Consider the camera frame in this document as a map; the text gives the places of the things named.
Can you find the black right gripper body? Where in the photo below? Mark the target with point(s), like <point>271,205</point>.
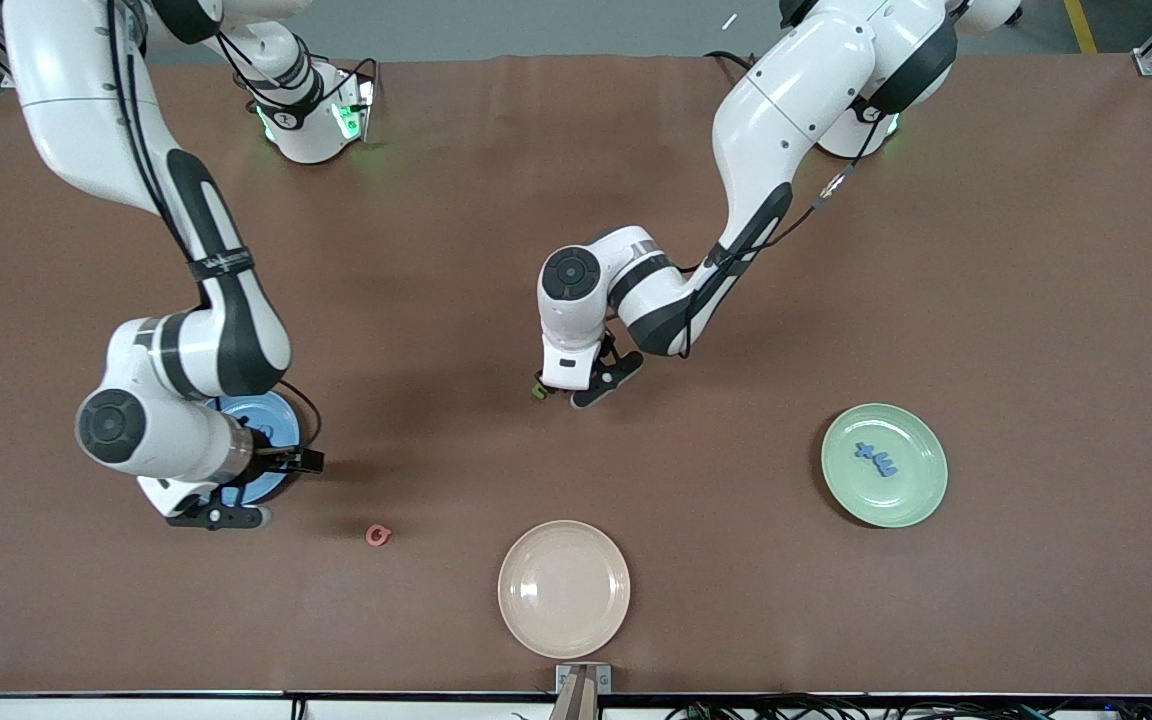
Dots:
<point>270,458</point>

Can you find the pink foam letter Q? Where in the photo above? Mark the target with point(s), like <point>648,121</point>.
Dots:
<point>372,536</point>

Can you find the blue foam letter x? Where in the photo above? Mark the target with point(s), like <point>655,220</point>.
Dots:
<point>867,450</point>

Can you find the blue foam letter m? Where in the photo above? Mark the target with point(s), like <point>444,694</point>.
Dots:
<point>883,467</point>

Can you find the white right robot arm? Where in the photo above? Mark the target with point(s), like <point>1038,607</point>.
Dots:
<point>66,100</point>

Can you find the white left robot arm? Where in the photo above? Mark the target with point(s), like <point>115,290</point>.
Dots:
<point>786,100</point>

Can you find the blue plate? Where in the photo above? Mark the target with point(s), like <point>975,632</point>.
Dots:
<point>271,410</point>

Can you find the beige plate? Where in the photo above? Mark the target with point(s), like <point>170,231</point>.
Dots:
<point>564,590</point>

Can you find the green plate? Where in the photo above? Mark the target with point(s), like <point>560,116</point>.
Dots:
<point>906,500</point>

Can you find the brown table mat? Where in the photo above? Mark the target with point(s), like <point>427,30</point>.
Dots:
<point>436,250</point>

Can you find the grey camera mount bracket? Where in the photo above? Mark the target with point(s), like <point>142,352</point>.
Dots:
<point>604,680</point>

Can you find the beige mount post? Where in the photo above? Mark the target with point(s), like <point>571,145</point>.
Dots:
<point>576,705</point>

